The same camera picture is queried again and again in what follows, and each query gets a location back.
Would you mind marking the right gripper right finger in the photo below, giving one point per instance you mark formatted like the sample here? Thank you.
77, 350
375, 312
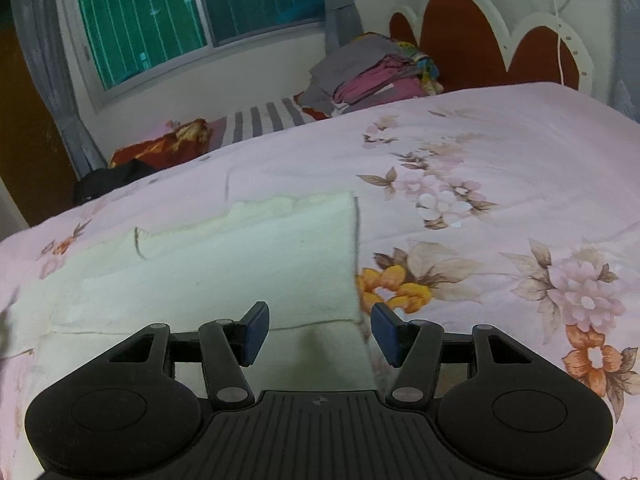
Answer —
413, 348

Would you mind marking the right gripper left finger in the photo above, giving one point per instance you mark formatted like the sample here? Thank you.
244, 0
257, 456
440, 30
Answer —
227, 347

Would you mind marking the pale green small garment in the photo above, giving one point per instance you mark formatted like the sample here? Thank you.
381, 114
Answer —
298, 255

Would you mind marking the magenta folded clothes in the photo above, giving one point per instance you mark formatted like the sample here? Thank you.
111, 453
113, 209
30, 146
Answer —
388, 81

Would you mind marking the pink floral bed sheet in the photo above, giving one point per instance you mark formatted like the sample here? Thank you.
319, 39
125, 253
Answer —
516, 207

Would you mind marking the red floral pillow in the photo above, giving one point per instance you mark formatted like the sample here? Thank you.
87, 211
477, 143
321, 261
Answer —
180, 144

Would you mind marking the black cloth bundle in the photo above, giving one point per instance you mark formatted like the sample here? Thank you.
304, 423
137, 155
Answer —
105, 180

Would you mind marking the striped grey white blanket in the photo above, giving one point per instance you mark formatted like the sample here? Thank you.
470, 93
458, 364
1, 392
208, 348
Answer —
256, 121

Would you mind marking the grey folded cloth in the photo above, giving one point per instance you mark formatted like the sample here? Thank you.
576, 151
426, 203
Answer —
342, 65

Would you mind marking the colourful patterned cloth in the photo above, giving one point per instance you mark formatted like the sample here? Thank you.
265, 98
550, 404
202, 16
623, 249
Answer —
428, 71

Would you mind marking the red white heart headboard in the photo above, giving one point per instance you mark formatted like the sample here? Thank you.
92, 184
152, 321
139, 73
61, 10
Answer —
473, 47

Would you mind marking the grey curtain left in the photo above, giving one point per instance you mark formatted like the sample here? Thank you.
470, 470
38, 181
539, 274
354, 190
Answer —
39, 34

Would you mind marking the window with white frame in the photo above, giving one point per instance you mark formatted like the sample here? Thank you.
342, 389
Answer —
121, 45

